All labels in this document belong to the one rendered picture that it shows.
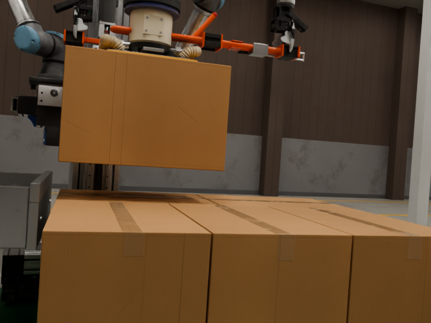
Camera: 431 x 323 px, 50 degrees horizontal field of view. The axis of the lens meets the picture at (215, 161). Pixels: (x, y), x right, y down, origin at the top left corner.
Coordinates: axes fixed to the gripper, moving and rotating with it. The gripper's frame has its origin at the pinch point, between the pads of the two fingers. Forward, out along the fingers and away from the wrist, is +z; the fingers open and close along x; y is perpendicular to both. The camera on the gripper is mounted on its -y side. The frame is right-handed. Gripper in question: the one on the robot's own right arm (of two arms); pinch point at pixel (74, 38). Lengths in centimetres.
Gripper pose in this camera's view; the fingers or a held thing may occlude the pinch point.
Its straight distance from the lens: 220.5
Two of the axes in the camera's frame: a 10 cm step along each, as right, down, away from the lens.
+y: 9.6, 0.5, 2.7
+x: -2.7, -0.3, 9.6
